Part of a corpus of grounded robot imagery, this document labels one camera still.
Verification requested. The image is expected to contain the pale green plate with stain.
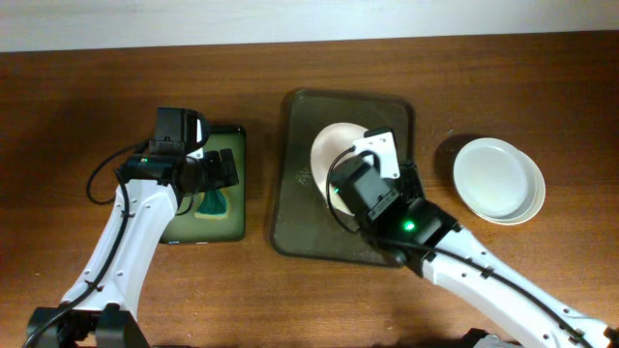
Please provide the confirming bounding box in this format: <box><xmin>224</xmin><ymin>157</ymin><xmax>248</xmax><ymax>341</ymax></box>
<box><xmin>453</xmin><ymin>137</ymin><xmax>538</xmax><ymax>223</ymax></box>

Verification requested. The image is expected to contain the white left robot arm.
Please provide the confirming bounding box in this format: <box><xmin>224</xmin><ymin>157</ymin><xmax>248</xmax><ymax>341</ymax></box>
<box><xmin>24</xmin><ymin>148</ymin><xmax>239</xmax><ymax>347</ymax></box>

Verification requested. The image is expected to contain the green and yellow sponge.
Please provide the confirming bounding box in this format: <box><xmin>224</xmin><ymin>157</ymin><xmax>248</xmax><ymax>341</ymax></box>
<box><xmin>193</xmin><ymin>189</ymin><xmax>230</xmax><ymax>219</ymax></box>

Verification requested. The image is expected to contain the white plate with stain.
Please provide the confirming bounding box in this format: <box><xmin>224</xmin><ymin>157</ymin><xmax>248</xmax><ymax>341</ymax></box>
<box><xmin>479</xmin><ymin>152</ymin><xmax>546</xmax><ymax>225</ymax></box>

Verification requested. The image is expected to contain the pink plate with stain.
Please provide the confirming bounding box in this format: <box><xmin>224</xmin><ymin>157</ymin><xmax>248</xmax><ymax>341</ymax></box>
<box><xmin>309</xmin><ymin>123</ymin><xmax>368</xmax><ymax>208</ymax></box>

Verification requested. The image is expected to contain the small black water tray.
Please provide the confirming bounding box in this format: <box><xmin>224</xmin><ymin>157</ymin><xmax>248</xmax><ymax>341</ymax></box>
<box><xmin>161</xmin><ymin>125</ymin><xmax>247</xmax><ymax>245</ymax></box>

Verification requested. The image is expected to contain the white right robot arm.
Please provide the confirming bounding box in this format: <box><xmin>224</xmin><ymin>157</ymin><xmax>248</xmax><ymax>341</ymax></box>
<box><xmin>367</xmin><ymin>167</ymin><xmax>618</xmax><ymax>347</ymax></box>

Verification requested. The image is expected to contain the large dark serving tray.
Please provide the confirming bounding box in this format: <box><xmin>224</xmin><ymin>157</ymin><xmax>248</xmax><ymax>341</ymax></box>
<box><xmin>271</xmin><ymin>89</ymin><xmax>415</xmax><ymax>267</ymax></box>

